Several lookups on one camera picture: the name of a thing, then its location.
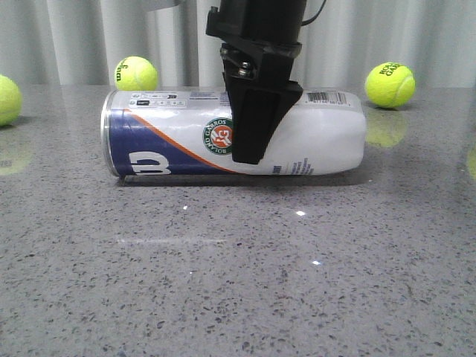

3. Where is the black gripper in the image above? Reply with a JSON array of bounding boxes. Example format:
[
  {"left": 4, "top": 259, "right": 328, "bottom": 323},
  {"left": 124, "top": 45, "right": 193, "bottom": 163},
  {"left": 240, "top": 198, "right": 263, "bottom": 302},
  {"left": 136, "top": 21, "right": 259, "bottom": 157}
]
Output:
[{"left": 206, "top": 1, "right": 306, "bottom": 164}]

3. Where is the yellow Wilson tennis ball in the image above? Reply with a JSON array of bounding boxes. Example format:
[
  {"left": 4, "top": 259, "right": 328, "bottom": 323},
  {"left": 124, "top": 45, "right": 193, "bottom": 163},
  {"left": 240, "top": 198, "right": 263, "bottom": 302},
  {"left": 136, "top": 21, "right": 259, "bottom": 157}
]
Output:
[{"left": 115, "top": 56, "right": 158, "bottom": 91}]

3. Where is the white blue tennis ball can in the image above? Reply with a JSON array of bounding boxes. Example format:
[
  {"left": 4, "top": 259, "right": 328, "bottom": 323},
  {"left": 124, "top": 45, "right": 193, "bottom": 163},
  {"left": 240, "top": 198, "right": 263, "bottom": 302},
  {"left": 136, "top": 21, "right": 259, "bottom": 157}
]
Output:
[{"left": 100, "top": 87, "right": 367, "bottom": 177}]

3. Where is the grey pleated curtain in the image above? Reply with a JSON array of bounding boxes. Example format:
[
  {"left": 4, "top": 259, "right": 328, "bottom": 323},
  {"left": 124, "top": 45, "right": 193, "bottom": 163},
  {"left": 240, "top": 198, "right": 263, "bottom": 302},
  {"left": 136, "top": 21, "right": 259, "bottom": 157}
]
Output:
[{"left": 1, "top": 1, "right": 475, "bottom": 88}]

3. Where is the far left yellow tennis ball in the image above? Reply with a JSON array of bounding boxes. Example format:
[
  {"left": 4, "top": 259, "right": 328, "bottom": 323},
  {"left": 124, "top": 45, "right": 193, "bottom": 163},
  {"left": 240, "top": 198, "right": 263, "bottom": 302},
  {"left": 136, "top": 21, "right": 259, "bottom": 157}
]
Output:
[{"left": 0, "top": 75, "right": 22, "bottom": 126}]

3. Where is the right yellow tennis ball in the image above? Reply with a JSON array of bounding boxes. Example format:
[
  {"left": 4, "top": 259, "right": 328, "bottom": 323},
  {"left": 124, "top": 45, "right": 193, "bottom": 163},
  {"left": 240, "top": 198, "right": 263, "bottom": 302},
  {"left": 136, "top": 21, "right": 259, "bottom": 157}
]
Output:
[{"left": 364, "top": 62, "right": 416, "bottom": 109}]

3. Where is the black cable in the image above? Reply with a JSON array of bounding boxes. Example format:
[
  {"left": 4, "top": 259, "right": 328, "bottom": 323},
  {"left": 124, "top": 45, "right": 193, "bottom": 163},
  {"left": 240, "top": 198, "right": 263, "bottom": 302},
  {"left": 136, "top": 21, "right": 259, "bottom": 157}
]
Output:
[{"left": 301, "top": 0, "right": 328, "bottom": 27}]

